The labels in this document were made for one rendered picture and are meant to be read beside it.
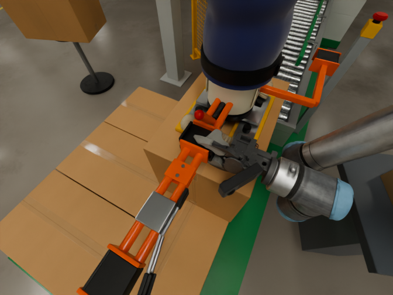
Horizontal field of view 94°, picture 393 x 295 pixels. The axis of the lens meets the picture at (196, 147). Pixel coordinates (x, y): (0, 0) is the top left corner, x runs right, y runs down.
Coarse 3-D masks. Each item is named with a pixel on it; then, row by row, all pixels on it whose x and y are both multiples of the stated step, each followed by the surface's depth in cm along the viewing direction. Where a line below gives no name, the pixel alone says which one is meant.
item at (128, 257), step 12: (108, 252) 35; (120, 252) 35; (108, 264) 34; (120, 264) 34; (132, 264) 34; (144, 264) 37; (96, 276) 33; (108, 276) 33; (120, 276) 33; (132, 276) 33; (84, 288) 32; (96, 288) 32; (108, 288) 32; (120, 288) 32; (132, 288) 35
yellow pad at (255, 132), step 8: (272, 96) 77; (256, 104) 71; (264, 104) 73; (272, 104) 75; (264, 112) 71; (240, 120) 69; (264, 120) 70; (232, 128) 68; (240, 128) 67; (248, 128) 64; (256, 128) 67; (232, 136) 65; (256, 136) 66
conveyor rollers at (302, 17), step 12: (300, 0) 227; (312, 0) 228; (300, 12) 213; (312, 12) 209; (300, 24) 195; (288, 36) 183; (300, 36) 185; (312, 36) 182; (288, 48) 174; (300, 48) 171; (288, 60) 165; (288, 72) 155; (300, 72) 152; (288, 108) 130
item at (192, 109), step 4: (204, 88) 79; (192, 104) 74; (196, 104) 74; (192, 108) 72; (196, 108) 69; (200, 108) 69; (204, 108) 72; (188, 112) 72; (192, 112) 71; (180, 124) 69; (176, 128) 68; (180, 128) 68
